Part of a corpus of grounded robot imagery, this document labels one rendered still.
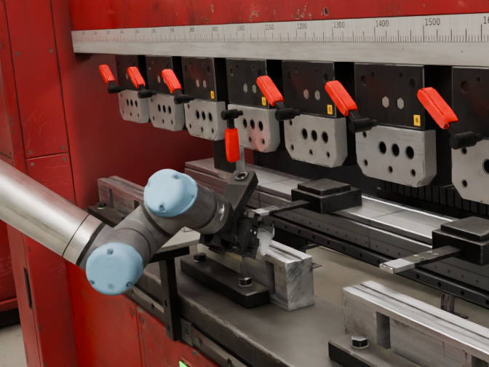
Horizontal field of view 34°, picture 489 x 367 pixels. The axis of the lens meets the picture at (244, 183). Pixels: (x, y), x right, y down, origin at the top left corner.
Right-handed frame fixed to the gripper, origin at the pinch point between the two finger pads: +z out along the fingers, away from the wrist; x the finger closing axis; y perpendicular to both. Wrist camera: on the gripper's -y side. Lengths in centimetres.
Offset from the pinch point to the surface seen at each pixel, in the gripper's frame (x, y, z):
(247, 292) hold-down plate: -1.2, 12.4, -1.4
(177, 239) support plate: -15.2, 4.8, -7.5
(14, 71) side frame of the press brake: -98, -42, 12
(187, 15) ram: -19.4, -40.0, -14.5
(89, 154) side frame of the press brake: -88, -27, 40
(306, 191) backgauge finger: -4.0, -13.9, 20.5
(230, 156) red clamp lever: -2.9, -10.5, -13.6
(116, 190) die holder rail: -70, -15, 34
